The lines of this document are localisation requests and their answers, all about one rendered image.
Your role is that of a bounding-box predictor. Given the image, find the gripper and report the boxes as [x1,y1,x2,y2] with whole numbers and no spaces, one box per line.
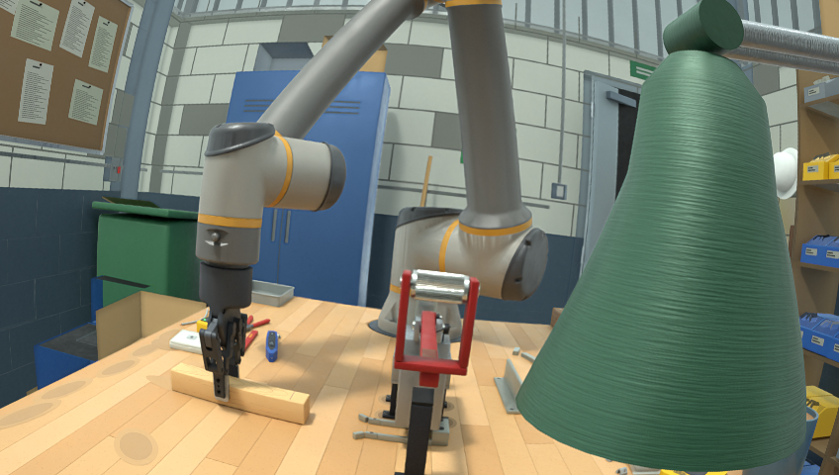
[198,261,254,402]

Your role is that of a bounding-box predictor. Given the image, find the light wooden batten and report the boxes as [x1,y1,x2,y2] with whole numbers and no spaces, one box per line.
[170,362,312,427]

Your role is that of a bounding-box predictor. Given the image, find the red tacker lever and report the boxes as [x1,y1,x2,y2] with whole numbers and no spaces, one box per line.
[394,269,481,389]

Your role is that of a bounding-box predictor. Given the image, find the white flat box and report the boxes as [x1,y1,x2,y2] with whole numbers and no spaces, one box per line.
[168,329,205,356]

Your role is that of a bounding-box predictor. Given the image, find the grey metal tray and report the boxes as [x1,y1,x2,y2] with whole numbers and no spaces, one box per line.
[249,279,296,309]

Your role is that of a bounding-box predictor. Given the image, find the open cardboard box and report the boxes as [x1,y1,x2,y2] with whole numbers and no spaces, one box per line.
[95,289,209,361]

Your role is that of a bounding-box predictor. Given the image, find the green waste bin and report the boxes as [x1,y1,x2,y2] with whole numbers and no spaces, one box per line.
[90,196,202,307]

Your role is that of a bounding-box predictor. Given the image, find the blue floor crate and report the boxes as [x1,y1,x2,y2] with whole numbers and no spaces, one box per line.
[34,324,100,390]

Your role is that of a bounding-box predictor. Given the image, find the grey metal base clamp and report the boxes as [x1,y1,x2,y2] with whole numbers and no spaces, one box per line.
[352,412,452,448]

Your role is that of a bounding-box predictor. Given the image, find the blue metal locker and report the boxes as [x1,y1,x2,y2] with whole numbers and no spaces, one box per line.
[225,69,392,308]

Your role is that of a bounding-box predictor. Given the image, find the blue grey steel column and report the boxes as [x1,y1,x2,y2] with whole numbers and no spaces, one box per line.
[120,0,177,200]

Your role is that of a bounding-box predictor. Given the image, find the grey box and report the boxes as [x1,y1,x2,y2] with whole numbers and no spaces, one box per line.
[253,42,333,72]

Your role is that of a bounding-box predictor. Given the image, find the brown cork notice board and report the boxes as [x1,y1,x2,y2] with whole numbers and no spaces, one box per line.
[0,0,135,156]

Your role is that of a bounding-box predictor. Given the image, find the brown cardboard box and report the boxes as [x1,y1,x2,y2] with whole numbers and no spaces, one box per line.
[320,35,389,74]

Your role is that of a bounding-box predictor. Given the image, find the grey door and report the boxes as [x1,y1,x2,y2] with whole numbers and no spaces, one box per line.
[580,70,642,279]

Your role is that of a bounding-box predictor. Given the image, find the green lamp shade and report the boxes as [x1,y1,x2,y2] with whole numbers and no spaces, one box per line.
[515,0,809,474]

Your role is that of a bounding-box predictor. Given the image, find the white hard hat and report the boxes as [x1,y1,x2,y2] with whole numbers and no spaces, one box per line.
[772,146,799,201]

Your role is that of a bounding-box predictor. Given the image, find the blue storage bin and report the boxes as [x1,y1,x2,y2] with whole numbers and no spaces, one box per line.
[799,235,839,268]
[799,312,839,363]

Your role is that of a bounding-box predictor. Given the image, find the yellow box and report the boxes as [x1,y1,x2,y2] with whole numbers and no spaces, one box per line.
[804,384,839,440]

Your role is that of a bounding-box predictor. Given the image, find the wooden shelf unit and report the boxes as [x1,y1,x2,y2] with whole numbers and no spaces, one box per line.
[788,63,839,475]

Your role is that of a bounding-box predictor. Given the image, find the yellow storage bin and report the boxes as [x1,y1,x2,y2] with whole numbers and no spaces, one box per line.
[801,153,839,183]

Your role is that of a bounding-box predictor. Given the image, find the grey storage bin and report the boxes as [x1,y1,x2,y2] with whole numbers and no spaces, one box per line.
[803,77,839,106]

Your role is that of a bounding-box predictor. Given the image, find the red handled pliers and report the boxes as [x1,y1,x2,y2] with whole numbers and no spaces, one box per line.
[242,315,272,350]

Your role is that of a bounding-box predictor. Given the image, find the silver roller handle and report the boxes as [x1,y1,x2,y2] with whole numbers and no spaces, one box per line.
[409,269,471,305]

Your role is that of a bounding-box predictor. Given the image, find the grey metal bracket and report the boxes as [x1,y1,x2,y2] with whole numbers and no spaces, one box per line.
[493,357,524,415]

